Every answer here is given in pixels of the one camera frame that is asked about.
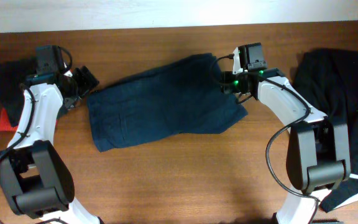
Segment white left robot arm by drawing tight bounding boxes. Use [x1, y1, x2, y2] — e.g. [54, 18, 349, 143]
[0, 66, 102, 223]

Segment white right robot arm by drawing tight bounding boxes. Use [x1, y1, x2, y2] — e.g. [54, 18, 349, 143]
[219, 68, 358, 223]

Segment red folded garment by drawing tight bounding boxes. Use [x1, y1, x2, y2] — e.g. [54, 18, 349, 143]
[0, 108, 17, 132]

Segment black garment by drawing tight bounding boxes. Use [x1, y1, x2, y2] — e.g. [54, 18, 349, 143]
[0, 57, 37, 126]
[292, 49, 358, 212]

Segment dark navy blue shorts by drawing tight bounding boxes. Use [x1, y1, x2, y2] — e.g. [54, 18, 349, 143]
[86, 53, 247, 152]

